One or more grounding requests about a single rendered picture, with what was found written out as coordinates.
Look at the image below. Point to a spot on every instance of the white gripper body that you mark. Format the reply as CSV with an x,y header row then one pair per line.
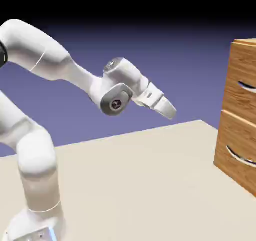
x,y
165,107

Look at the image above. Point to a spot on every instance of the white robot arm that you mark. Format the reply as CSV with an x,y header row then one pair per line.
x,y
42,53

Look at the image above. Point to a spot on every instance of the light wood cabinet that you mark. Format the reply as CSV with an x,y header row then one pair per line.
x,y
238,129

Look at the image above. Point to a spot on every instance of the large wood drawer front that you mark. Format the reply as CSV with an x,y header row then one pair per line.
x,y
236,69

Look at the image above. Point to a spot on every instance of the small wood drawer front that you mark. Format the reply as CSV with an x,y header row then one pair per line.
x,y
230,169

